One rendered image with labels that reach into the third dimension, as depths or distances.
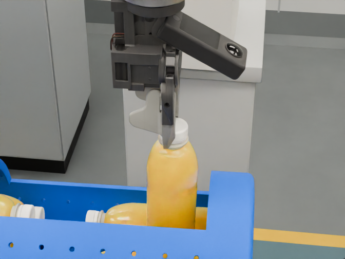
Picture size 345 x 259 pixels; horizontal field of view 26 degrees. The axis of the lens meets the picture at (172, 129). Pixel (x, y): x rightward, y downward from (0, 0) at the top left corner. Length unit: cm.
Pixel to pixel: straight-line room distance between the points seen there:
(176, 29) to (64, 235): 34
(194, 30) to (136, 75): 9
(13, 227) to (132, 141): 75
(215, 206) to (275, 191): 192
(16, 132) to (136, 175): 117
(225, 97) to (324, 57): 220
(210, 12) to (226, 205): 57
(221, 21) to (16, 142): 158
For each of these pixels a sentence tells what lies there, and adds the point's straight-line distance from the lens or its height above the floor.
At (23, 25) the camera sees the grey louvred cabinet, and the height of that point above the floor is 69.
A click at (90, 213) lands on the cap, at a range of 119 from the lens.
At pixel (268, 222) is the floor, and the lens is 283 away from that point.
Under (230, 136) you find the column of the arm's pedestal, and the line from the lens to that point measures 172.
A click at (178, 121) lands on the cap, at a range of 101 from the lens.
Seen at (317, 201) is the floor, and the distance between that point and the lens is 295.
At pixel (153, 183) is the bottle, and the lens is 103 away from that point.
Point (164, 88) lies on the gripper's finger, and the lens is 91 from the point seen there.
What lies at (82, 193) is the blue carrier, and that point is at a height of 110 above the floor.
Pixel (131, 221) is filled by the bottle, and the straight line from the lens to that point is 116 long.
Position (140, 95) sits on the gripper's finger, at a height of 137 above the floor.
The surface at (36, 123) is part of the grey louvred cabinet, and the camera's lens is 288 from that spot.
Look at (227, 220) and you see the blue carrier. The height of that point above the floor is 123.
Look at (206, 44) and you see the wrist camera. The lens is 90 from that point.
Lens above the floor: 194
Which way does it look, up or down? 37 degrees down
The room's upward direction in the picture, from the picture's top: straight up
